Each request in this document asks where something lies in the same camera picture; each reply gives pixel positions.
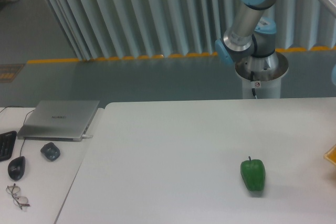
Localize yellow tray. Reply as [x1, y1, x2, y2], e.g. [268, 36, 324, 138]
[323, 145, 336, 166]

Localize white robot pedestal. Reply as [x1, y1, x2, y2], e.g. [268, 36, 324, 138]
[235, 52, 289, 99]

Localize black keyboard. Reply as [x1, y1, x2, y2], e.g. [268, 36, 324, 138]
[0, 131, 17, 162]

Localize corrugated white partition screen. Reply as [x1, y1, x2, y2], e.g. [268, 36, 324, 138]
[46, 0, 335, 60]

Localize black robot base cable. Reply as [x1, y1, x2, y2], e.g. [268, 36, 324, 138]
[249, 70, 259, 100]

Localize black mouse cable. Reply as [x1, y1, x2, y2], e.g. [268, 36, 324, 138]
[0, 105, 36, 158]

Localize green bell pepper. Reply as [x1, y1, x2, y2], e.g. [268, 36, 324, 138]
[240, 156, 266, 191]

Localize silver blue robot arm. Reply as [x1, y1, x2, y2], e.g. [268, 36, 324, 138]
[215, 0, 335, 83]

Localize silver Huawei laptop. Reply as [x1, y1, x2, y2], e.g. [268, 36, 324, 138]
[17, 100, 99, 142]

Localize thin-framed eyeglasses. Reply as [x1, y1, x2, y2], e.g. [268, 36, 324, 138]
[6, 183, 30, 210]

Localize black computer mouse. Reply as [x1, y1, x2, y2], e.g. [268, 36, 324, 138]
[7, 156, 26, 181]

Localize black earbud case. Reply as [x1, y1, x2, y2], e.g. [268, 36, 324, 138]
[40, 142, 60, 162]

